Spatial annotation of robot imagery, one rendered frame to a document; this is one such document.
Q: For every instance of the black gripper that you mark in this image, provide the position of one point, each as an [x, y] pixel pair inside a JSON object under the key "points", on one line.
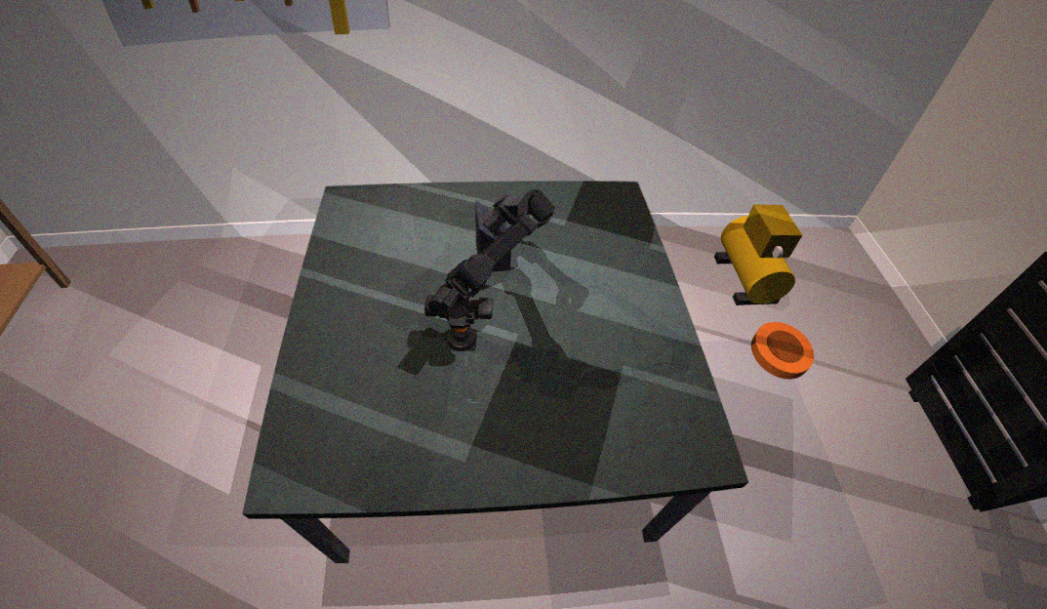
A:
{"points": [[482, 308]]}

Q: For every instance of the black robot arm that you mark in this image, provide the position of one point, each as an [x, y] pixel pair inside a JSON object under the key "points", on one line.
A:
{"points": [[473, 272]]}

